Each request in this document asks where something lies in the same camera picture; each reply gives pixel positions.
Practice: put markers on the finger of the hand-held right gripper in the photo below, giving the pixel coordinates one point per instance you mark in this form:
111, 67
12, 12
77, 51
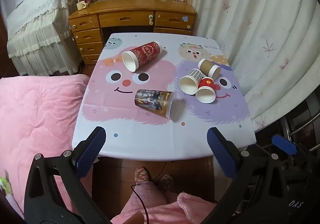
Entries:
283, 144

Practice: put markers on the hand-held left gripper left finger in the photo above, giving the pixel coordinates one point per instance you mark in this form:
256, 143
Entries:
91, 150

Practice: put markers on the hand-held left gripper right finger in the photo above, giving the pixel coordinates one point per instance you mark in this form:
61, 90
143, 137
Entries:
222, 154

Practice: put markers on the picture print paper cup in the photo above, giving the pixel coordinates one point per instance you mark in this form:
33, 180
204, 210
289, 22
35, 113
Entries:
153, 102

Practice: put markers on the small red paper cup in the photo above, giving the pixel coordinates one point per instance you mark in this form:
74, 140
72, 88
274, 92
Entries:
206, 90

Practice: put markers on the checked paper cup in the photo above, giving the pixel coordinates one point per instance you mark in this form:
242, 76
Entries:
191, 81

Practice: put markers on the brown paper cup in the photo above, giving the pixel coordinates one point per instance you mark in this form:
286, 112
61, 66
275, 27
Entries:
208, 66

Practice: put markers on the large red paper cup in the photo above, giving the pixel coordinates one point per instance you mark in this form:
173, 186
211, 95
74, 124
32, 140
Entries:
143, 54

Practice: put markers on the cartoon printed tablecloth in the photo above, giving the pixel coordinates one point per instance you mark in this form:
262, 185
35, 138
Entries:
120, 124

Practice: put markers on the person's left patterned slipper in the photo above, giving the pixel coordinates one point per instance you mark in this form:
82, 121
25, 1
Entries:
141, 175

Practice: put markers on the person's patterned slipper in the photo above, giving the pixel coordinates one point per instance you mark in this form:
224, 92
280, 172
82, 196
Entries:
141, 175
166, 182

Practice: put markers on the pink fluffy blanket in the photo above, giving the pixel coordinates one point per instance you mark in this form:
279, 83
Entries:
37, 119

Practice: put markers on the person's right patterned slipper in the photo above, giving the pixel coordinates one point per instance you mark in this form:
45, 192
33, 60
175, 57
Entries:
166, 182

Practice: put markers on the person's pink pyjama legs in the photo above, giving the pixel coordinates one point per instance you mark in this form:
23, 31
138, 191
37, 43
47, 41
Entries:
160, 206

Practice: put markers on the green white packet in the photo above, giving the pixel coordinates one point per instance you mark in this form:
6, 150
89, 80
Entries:
4, 185

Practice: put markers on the white leaf print curtain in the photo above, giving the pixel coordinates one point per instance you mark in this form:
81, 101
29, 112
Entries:
262, 26

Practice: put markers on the white lace-covered furniture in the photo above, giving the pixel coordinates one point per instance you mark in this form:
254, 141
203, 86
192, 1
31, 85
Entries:
40, 28

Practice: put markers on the wooden desk with drawers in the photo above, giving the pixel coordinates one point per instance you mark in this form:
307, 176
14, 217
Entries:
130, 11

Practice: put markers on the metal chair frame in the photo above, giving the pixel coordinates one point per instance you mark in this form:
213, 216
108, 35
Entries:
303, 119

